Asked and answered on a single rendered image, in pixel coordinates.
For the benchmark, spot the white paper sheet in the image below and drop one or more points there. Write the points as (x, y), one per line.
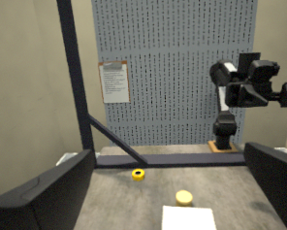
(114, 84)

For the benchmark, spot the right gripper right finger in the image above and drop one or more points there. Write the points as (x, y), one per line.
(268, 167)

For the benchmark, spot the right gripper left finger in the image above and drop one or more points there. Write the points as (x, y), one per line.
(50, 201)

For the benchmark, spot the white cardboard box with lid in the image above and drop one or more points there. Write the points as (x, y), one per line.
(179, 218)

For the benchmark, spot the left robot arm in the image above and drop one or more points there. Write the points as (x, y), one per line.
(259, 71)

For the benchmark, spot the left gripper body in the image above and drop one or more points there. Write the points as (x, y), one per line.
(232, 92)

